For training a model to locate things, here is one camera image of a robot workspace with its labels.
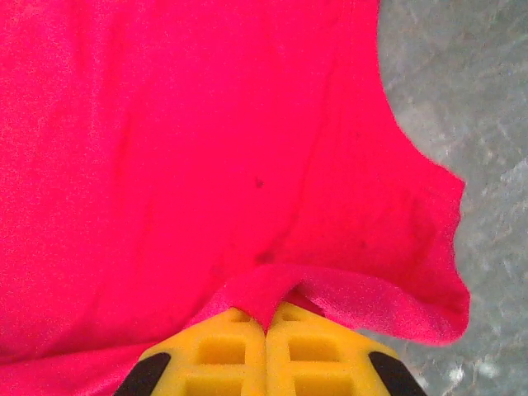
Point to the red t-shirt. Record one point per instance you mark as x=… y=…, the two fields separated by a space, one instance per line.
x=185 y=144

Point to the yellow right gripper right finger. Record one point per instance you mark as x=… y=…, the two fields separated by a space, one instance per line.
x=317 y=359

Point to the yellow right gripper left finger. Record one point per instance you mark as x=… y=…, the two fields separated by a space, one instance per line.
x=218 y=359

